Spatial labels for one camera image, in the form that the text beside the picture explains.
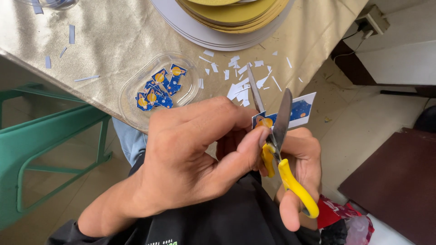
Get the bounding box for gold tablecloth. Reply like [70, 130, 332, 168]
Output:
[0, 0, 369, 132]

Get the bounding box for yellow handled scissors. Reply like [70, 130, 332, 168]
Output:
[246, 63, 320, 219]

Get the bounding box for dark brown wooden board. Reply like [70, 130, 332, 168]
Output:
[338, 127, 436, 245]

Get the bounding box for clear plastic container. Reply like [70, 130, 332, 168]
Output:
[16, 0, 80, 11]

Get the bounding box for person's blue jeans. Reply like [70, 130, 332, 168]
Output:
[112, 117, 149, 167]

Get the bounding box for heap of white paper scraps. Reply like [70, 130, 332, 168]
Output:
[198, 49, 304, 108]

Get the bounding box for clear plastic tray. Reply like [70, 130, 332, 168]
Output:
[117, 52, 204, 132]

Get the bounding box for stack of gold round boards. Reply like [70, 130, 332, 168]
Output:
[175, 0, 291, 34]

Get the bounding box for person's left hand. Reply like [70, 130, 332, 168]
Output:
[136, 96, 272, 216]

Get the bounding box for white cable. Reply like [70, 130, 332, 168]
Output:
[332, 30, 374, 64]

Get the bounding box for white wall socket box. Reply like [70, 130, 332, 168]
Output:
[355, 5, 391, 37]

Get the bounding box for stack of white round boards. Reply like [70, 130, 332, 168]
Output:
[150, 0, 297, 52]

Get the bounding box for pile of planet cutouts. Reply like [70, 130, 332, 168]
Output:
[135, 64, 188, 112]

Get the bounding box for person's right hand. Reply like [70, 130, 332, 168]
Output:
[257, 127, 323, 233]

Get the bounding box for person's black shirt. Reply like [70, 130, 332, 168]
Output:
[47, 152, 321, 245]

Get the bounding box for dark brown skirting board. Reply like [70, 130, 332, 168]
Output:
[331, 40, 436, 98]

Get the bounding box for planet print paper strip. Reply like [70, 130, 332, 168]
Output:
[251, 92, 317, 130]

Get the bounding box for dark round object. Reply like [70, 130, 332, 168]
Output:
[413, 105, 436, 134]

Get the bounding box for red plastic bag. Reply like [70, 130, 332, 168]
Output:
[317, 194, 375, 245]

